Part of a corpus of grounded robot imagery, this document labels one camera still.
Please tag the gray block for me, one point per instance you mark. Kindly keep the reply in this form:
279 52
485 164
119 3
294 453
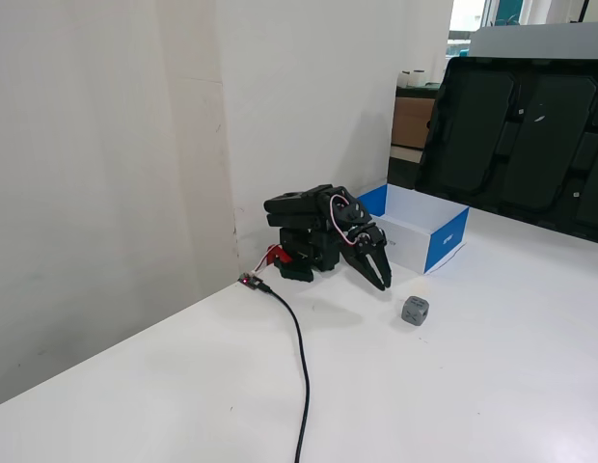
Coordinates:
415 313

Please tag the controller board with red led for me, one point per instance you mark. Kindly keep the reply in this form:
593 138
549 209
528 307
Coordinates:
248 280

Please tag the red clamp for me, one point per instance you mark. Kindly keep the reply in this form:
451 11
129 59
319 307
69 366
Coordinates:
279 254

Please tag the gray panel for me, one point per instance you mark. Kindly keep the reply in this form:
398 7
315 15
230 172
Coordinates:
545 41

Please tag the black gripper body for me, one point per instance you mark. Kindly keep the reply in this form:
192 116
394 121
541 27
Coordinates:
369 245

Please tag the black plastic tray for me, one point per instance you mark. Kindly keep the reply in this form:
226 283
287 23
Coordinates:
472 135

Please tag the white cup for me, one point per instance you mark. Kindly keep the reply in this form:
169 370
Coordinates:
418 78
405 79

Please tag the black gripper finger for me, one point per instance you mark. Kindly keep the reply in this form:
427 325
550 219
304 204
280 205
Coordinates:
383 265
361 265

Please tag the blue white cardboard box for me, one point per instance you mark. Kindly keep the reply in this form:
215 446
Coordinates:
446 241

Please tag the brown cardboard box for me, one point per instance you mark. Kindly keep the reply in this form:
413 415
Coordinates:
410 120

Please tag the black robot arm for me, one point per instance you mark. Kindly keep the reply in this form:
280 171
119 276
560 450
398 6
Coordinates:
299 212

